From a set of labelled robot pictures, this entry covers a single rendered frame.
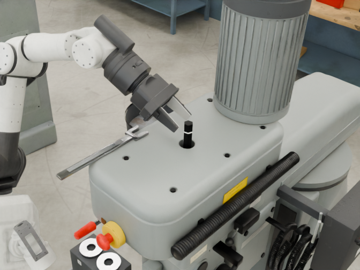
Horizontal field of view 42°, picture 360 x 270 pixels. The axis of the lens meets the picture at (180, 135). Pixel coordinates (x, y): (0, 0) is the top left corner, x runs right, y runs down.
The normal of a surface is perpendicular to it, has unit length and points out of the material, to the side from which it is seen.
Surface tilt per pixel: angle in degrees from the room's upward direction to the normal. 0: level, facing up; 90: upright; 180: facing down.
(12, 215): 57
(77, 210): 0
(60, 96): 0
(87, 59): 86
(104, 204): 90
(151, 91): 30
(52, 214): 0
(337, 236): 90
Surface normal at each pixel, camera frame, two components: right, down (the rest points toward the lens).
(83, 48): -0.45, 0.45
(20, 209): 0.72, -0.14
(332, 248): -0.69, 0.41
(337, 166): 0.04, -0.80
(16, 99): 0.86, 0.22
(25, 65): 0.77, 0.49
